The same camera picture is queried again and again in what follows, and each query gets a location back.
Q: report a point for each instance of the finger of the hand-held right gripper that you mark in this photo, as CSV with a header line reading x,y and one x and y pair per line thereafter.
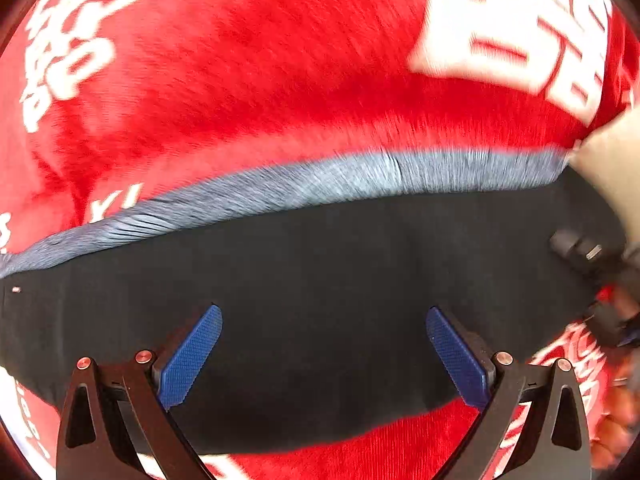
x,y
612,322
580,250

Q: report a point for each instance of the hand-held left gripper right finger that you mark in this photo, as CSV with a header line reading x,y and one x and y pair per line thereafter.
x,y
457,357

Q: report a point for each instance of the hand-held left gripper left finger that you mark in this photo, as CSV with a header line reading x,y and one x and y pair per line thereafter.
x,y
187,360

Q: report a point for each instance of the black pants patterned blue waistband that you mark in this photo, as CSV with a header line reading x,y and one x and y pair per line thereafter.
x,y
320,270

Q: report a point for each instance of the cream pillow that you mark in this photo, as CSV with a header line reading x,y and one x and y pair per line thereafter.
x,y
612,160

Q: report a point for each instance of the red printed blanket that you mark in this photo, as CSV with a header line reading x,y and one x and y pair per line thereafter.
x,y
260,70

